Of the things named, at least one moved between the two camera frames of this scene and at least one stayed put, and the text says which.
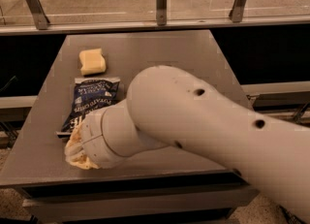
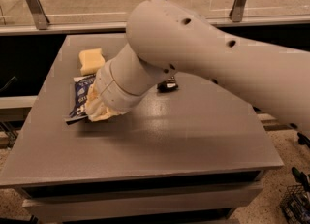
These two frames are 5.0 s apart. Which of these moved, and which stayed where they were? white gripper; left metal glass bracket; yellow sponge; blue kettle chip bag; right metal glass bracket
Moved: blue kettle chip bag; white gripper
Stayed: left metal glass bracket; right metal glass bracket; yellow sponge
